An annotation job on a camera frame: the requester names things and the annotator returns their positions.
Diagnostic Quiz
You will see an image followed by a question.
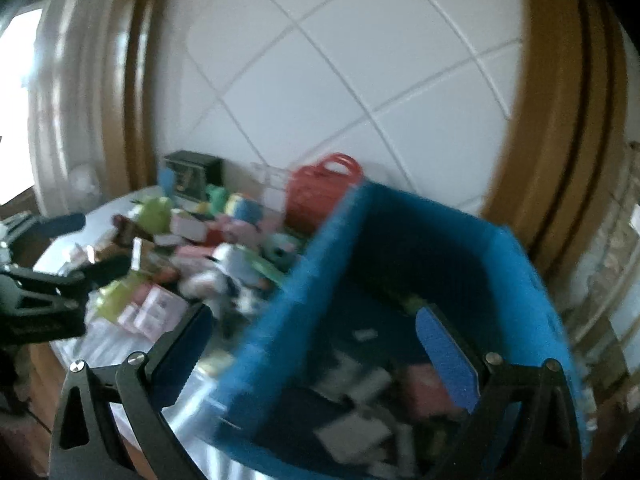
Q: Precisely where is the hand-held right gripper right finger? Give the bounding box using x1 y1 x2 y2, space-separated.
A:
416 304 585 480

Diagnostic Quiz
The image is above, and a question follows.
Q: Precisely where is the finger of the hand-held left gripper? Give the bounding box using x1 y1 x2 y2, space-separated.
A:
10 212 87 242
0 254 132 346

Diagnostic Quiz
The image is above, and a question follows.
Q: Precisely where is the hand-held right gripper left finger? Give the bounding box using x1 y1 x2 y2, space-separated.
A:
48 304 215 480

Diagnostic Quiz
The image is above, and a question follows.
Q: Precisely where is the pink tissue pack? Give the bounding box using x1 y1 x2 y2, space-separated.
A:
405 364 453 418

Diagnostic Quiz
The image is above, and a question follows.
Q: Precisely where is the small brown white box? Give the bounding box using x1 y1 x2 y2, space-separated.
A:
129 237 157 274

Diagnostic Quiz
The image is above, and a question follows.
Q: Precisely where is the pile of small cardboard boxes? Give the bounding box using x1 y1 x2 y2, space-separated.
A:
70 200 311 346

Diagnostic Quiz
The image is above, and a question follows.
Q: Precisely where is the blue plastic crate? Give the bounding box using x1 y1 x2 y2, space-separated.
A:
215 180 593 480

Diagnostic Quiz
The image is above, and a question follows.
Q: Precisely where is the white table cloth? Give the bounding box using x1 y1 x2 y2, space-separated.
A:
35 187 281 480

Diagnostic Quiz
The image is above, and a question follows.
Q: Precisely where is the yellow-green packet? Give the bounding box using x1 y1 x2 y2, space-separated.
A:
95 280 141 322

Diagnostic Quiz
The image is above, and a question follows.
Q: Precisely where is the brown striped plush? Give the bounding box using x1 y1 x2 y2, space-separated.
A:
112 214 151 246

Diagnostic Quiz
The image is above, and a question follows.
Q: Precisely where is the light green frog plush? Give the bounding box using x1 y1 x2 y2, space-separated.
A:
136 195 174 234

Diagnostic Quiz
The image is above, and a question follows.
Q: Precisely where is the white grey plush toy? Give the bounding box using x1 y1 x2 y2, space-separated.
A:
210 242 262 292

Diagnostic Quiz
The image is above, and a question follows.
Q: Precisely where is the green flat packet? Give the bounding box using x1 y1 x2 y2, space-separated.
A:
254 255 287 287

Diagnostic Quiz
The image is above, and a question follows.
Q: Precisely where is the dark small drawer organizer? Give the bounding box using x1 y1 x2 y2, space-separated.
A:
162 150 223 202

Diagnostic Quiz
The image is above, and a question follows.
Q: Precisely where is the blue round plush toy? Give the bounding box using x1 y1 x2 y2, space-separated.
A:
225 195 264 224

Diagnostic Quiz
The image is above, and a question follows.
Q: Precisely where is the rolled patterned quilt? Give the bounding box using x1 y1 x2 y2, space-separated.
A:
560 170 640 391

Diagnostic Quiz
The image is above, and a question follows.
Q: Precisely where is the red toy suitcase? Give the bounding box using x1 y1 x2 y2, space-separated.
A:
285 152 363 236

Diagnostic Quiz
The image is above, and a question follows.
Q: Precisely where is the wooden door frame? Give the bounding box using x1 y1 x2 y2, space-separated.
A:
482 0 631 271
107 0 173 196

